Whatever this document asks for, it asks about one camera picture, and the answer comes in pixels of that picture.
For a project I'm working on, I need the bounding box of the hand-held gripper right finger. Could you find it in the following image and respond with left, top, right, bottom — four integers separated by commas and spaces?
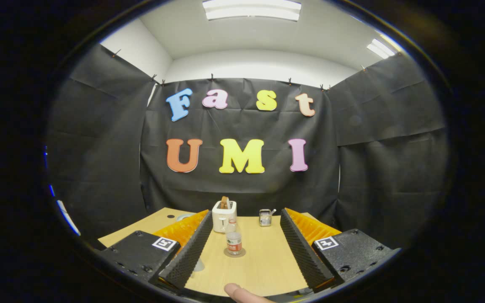
280, 208, 401, 294

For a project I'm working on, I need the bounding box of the white toaster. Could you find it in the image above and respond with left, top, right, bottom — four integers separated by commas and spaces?
212, 200, 237, 233

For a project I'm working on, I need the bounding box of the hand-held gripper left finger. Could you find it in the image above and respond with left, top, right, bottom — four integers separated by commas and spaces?
99, 210, 213, 293

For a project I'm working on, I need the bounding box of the clear juice bottle red label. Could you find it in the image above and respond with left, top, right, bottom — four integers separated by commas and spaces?
225, 218, 243, 255

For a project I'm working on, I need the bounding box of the metal wire holder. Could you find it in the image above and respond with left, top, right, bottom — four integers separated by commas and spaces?
259, 208, 277, 227

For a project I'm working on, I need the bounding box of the long ceiling light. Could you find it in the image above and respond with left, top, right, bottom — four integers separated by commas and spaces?
203, 0, 302, 21

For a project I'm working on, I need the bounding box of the wooden table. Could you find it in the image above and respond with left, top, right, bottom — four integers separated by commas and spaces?
98, 207, 341, 298

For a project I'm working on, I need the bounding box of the small ceiling light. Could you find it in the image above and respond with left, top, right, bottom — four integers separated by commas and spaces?
367, 39, 396, 59

